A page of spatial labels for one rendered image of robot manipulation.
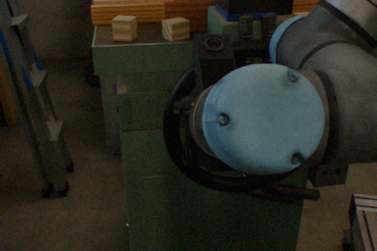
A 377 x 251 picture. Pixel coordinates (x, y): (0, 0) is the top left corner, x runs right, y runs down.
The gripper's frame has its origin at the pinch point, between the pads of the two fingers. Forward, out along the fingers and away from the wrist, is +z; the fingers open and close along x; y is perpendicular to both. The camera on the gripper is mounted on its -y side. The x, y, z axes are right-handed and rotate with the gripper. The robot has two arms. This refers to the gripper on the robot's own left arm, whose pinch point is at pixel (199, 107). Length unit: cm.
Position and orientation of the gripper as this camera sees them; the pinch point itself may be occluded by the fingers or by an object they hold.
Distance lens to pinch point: 61.8
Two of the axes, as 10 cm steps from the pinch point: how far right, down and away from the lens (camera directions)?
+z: -1.0, 0.3, 9.9
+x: 9.9, -0.3, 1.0
